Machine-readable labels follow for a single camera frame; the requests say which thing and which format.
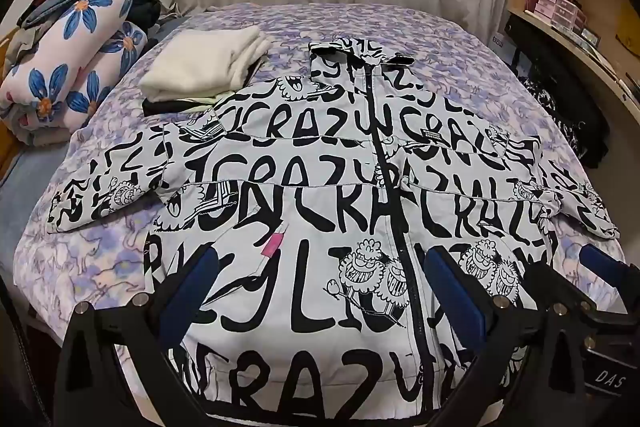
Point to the cream folded cloth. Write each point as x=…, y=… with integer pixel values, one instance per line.
x=200, y=62

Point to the blue flower print quilt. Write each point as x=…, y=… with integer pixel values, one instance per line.
x=65, y=57

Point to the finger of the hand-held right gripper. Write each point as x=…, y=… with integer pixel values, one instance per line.
x=560, y=287
x=602, y=267

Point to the pale green cloth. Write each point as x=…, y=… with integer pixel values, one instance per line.
x=200, y=101

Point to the purple floral bedsheet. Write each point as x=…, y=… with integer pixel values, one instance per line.
x=450, y=57

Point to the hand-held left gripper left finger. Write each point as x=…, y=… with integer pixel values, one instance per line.
x=192, y=282

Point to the white black printed jacket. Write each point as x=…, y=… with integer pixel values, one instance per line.
x=320, y=207

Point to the yellow brown bag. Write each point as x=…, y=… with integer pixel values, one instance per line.
x=629, y=24

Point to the black white patterned cloth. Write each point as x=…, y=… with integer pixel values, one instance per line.
x=570, y=122

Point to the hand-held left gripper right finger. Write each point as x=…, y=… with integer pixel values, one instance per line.
x=455, y=297

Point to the black folded cloth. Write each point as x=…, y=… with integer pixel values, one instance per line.
x=165, y=108

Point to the grey blue blanket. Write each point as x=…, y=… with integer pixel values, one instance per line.
x=35, y=177

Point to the black bundled cloth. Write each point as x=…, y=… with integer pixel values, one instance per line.
x=145, y=9

